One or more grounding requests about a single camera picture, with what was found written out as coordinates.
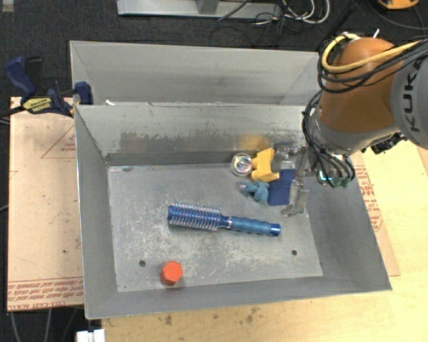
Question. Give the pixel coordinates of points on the brown cardboard board red print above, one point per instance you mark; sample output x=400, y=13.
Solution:
x=43, y=208

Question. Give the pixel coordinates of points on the blue toy block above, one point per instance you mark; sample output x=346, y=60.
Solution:
x=280, y=191

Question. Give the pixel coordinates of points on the orange hexagonal block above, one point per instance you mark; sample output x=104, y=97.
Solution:
x=171, y=272

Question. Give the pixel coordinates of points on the yellow toy block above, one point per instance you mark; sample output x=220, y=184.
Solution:
x=263, y=166

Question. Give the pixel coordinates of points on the teal cloth toy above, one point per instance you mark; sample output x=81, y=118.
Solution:
x=257, y=190

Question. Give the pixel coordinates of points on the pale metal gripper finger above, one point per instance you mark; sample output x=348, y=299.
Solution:
x=283, y=159
x=296, y=199

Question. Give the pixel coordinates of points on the blue hairbrush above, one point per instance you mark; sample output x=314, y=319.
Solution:
x=217, y=219

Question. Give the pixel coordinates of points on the grey metal bin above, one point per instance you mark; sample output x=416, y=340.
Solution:
x=214, y=226

